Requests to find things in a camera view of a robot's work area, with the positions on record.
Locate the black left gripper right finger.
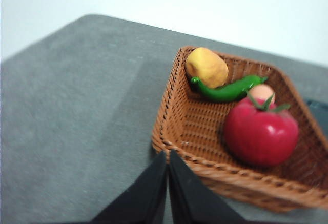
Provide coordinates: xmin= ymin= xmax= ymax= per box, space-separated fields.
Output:
xmin=168 ymin=149 xmax=245 ymax=224

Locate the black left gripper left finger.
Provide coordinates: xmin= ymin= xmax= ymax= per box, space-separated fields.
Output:
xmin=91 ymin=151 xmax=169 ymax=224

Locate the red tomato with green stem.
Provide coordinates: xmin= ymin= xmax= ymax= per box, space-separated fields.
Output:
xmin=223 ymin=90 xmax=300 ymax=168

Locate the brown wicker basket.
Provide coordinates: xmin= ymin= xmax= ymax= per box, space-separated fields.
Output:
xmin=151 ymin=45 xmax=328 ymax=213

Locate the green chili pepper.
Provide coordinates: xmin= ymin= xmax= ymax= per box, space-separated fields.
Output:
xmin=190 ymin=75 xmax=269 ymax=104

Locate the pale pink egg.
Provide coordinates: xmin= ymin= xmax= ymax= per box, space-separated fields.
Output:
xmin=247 ymin=85 xmax=276 ymax=106

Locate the yellow-brown potato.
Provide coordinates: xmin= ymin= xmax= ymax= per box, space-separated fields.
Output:
xmin=185 ymin=47 xmax=229 ymax=89

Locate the black rectangular tray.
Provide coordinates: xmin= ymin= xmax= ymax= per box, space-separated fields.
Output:
xmin=306 ymin=98 xmax=328 ymax=130

